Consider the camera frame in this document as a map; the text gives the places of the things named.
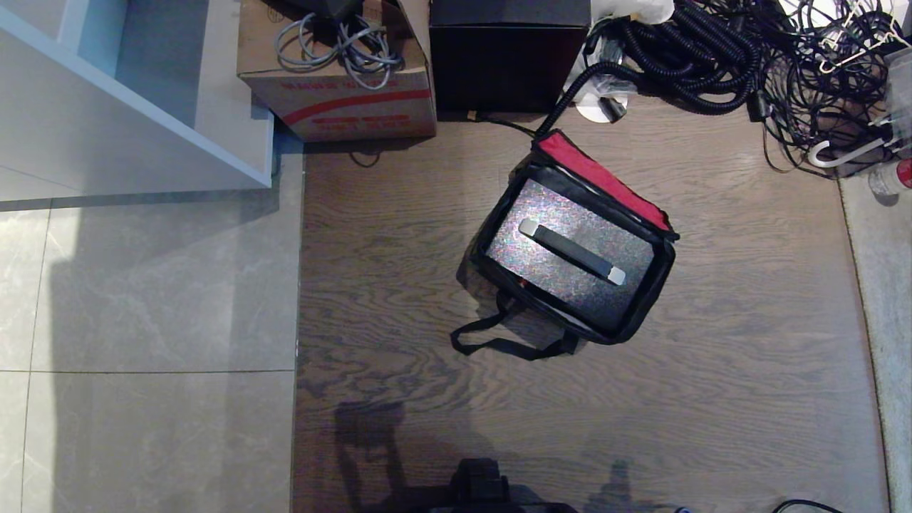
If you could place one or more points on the brown cardboard box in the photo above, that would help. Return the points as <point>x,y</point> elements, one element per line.
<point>342,96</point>

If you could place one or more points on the silver glitter case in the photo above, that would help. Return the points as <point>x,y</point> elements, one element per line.
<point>570,274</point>

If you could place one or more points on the black fabric bag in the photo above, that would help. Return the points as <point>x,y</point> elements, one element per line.
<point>645,303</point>

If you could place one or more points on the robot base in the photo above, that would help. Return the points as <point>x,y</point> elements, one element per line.
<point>491,491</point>

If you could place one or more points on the black square box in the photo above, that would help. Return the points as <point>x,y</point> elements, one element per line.
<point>507,53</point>

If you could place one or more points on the white round disc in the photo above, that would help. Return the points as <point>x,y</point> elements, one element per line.
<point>595,110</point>

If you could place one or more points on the white plastic hanger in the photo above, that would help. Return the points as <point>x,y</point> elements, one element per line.
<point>848,151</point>

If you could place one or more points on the clear plastic bottle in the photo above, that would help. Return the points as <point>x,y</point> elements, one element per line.
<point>894,178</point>

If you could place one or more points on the white shelf unit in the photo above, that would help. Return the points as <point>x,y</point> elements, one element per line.
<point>121,92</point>

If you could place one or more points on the red bag lid flap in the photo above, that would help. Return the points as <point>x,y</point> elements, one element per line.
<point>602,178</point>

